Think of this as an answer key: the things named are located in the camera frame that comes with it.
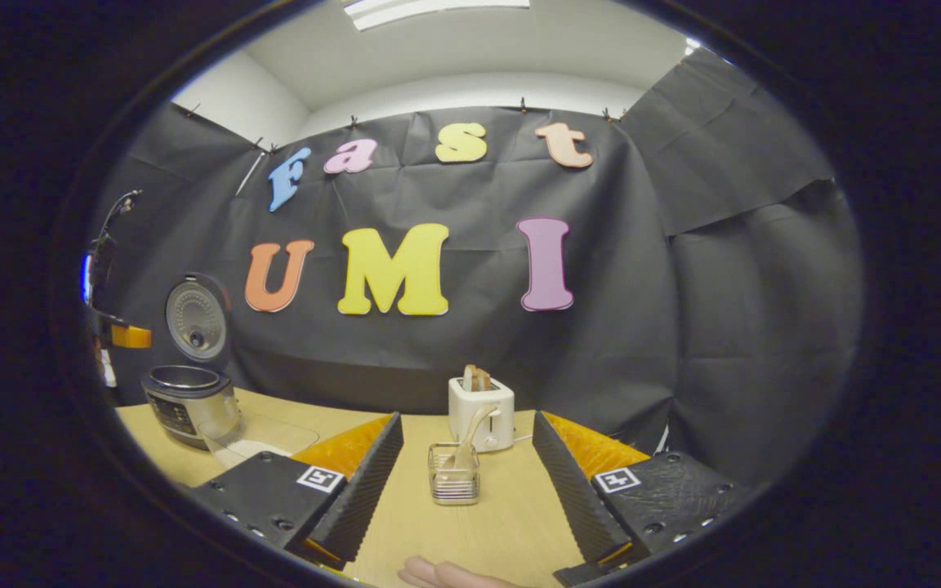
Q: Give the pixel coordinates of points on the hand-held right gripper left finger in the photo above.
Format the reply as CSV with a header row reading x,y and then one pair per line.
x,y
364,490

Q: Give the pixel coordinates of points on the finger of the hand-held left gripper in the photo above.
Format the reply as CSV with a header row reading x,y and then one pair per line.
x,y
131,336

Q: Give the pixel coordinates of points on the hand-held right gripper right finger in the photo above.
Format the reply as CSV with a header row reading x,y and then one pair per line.
x,y
573,498

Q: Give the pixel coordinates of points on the silver black rice cooker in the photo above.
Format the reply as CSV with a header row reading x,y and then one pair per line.
x,y
185,408

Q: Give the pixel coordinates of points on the wooden spoon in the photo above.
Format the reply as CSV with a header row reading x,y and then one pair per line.
x,y
472,433

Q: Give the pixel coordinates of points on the computer monitor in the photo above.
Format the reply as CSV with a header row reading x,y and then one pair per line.
x,y
86,278

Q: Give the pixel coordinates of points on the clear plastic tray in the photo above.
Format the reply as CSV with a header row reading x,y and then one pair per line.
x,y
274,429

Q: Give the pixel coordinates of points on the white toaster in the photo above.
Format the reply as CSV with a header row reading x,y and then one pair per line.
x,y
470,400

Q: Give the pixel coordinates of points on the black backdrop cloth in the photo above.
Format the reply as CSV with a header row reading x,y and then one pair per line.
x,y
601,351

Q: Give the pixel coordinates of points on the toasted bread slice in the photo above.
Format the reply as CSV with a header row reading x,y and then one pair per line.
x,y
477,378

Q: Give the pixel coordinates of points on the ceiling light panel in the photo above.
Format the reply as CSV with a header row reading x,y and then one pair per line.
x,y
438,10

